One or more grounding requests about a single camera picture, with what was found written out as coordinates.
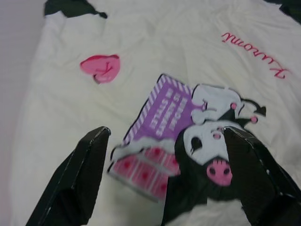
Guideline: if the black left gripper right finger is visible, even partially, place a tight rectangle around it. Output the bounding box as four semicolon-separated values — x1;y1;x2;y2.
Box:
221;126;301;226

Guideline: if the cream cartoon print blanket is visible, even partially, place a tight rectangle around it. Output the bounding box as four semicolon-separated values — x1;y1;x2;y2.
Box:
14;0;301;226

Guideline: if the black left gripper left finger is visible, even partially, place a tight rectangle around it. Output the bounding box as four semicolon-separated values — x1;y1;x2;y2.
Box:
24;126;111;226

